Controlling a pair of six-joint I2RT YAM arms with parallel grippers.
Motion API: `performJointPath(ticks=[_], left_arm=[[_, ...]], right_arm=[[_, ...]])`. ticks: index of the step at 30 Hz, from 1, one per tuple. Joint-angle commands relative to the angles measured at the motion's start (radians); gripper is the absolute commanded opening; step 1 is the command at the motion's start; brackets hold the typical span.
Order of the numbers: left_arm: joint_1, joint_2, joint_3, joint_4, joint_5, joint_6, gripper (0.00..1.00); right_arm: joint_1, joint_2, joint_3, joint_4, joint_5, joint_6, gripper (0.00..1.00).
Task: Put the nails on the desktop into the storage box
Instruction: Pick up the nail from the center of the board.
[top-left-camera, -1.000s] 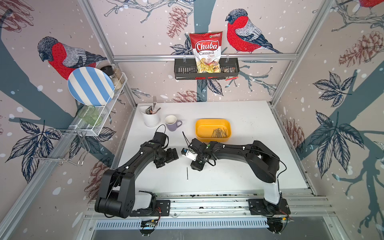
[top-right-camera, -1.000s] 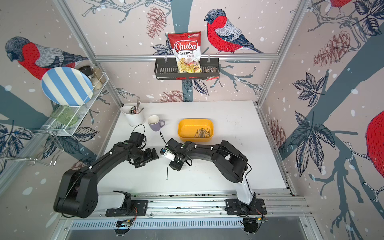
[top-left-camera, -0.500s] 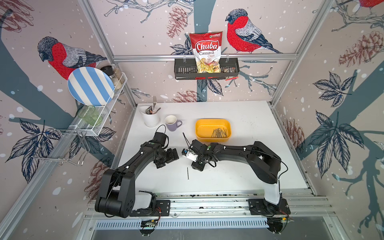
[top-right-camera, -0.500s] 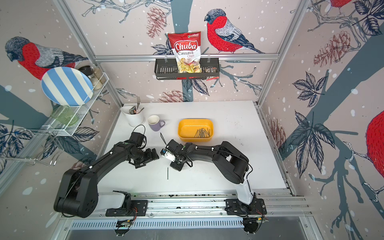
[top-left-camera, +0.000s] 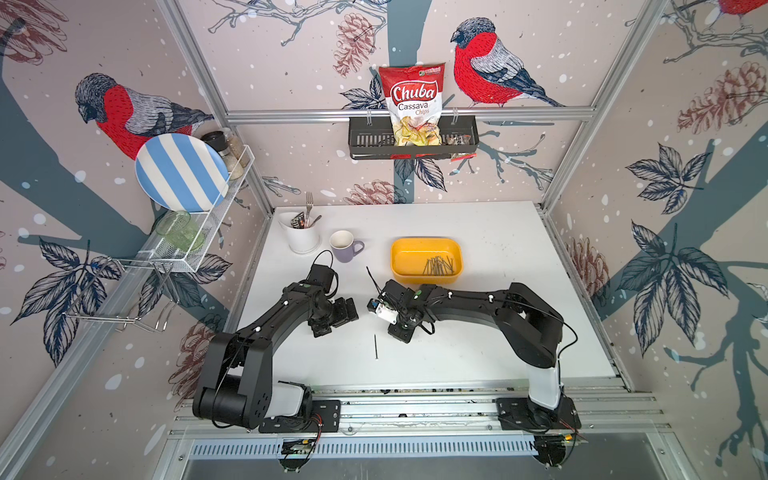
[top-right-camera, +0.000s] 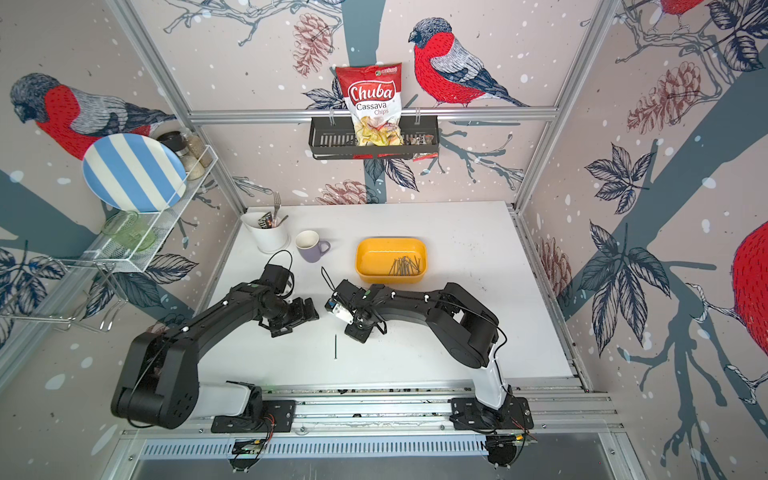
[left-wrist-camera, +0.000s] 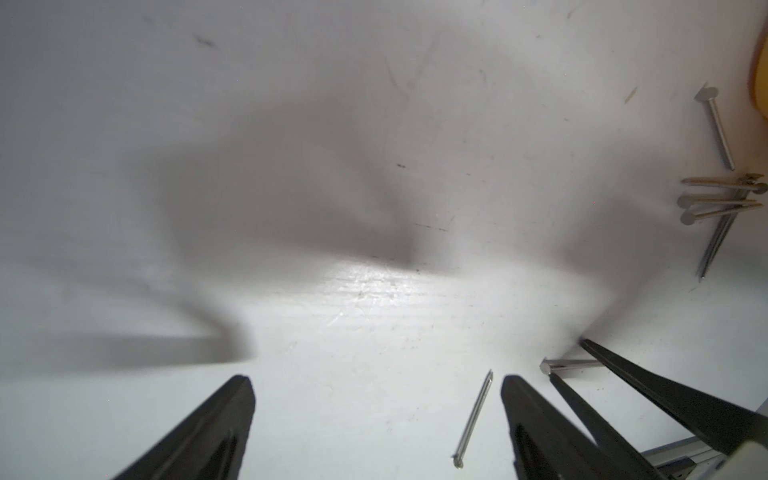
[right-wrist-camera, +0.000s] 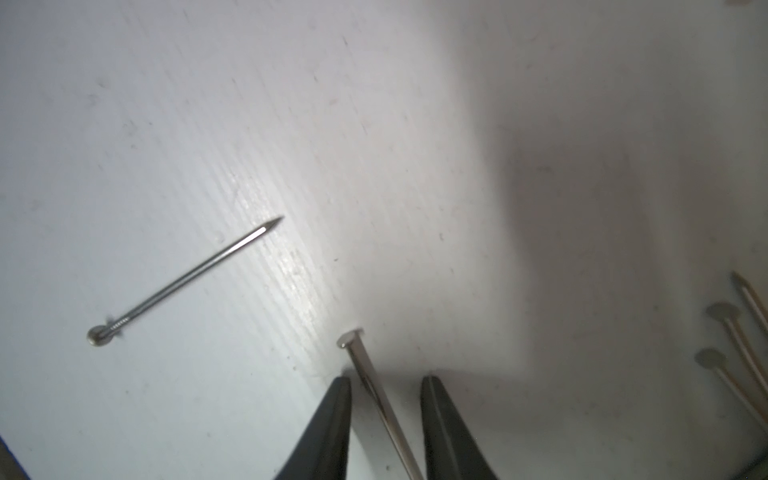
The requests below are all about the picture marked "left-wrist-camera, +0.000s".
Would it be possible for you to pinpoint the steel nail horizontal front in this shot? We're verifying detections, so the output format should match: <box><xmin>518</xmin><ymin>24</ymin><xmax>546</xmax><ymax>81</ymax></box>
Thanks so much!
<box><xmin>539</xmin><ymin>359</ymin><xmax>603</xmax><ymax>376</ymax></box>

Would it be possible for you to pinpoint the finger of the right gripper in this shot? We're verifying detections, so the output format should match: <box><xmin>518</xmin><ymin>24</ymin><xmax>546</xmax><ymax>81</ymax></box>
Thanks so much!
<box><xmin>580</xmin><ymin>339</ymin><xmax>767</xmax><ymax>455</ymax></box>
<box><xmin>549</xmin><ymin>373</ymin><xmax>662</xmax><ymax>479</ymax></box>

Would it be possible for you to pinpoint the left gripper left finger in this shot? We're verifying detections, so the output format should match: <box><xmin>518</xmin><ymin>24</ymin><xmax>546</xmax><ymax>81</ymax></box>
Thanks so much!
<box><xmin>117</xmin><ymin>375</ymin><xmax>256</xmax><ymax>480</ymax></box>

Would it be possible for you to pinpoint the steel nail vertical front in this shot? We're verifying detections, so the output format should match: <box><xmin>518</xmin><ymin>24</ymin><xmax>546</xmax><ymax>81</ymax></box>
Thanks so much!
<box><xmin>452</xmin><ymin>369</ymin><xmax>494</xmax><ymax>470</ymax></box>

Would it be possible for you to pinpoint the yellow plastic storage box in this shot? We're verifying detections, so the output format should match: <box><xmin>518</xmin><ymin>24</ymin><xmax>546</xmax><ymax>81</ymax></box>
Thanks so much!
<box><xmin>748</xmin><ymin>19</ymin><xmax>767</xmax><ymax>119</ymax></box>

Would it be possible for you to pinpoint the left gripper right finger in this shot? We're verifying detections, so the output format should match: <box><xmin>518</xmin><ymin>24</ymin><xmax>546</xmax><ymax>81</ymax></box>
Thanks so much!
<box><xmin>501</xmin><ymin>375</ymin><xmax>606</xmax><ymax>479</ymax></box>

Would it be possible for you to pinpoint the steel nail upper right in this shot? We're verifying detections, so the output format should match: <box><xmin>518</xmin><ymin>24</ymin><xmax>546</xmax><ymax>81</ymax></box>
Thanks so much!
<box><xmin>695</xmin><ymin>86</ymin><xmax>736</xmax><ymax>171</ymax></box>

